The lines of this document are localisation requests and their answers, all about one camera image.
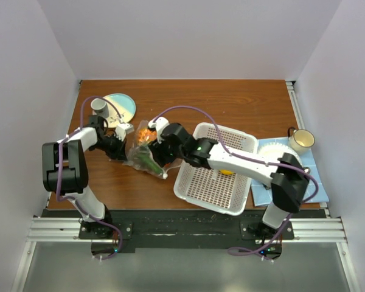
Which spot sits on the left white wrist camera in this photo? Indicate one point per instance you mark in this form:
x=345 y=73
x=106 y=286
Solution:
x=122 y=130

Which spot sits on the small grey cup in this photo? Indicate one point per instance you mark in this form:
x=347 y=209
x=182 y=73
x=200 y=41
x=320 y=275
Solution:
x=100 y=107

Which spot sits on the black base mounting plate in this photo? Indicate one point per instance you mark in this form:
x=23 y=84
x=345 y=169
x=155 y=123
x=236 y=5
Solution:
x=176 y=229

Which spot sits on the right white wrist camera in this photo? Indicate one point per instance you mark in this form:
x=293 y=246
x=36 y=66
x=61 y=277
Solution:
x=158 y=126

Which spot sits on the white paper plate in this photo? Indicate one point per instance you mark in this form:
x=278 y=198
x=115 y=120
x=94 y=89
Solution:
x=276 y=150

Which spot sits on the clear zip top bag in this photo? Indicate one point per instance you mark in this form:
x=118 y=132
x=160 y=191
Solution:
x=136 y=148

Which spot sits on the white perforated plastic basket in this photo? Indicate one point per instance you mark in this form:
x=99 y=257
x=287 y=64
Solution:
x=210 y=189

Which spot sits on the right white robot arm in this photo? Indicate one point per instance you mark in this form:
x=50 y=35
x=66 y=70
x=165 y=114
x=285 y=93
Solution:
x=285 y=176

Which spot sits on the aluminium frame rail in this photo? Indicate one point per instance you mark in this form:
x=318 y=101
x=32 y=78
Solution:
x=304 y=230

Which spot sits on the yellow fake lemon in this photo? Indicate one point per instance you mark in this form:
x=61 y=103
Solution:
x=226 y=172

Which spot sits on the cream enamel mug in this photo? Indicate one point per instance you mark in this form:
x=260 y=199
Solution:
x=300 y=140

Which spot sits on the orange fake carrot bunch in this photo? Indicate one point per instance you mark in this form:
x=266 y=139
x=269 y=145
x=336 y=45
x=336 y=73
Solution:
x=146 y=136

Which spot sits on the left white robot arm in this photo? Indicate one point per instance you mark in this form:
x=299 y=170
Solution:
x=65 y=172

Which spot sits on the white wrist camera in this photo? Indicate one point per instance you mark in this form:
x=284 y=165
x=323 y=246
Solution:
x=122 y=130
x=158 y=126

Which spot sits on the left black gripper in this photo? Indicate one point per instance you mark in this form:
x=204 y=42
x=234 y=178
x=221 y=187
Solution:
x=119 y=152

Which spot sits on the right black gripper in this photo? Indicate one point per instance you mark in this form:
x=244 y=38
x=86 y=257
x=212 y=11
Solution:
x=160 y=156

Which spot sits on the cream and blue plate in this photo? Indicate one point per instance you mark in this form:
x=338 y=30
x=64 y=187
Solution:
x=121 y=108

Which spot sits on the green fake pepper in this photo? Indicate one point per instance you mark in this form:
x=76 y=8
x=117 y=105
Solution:
x=144 y=162

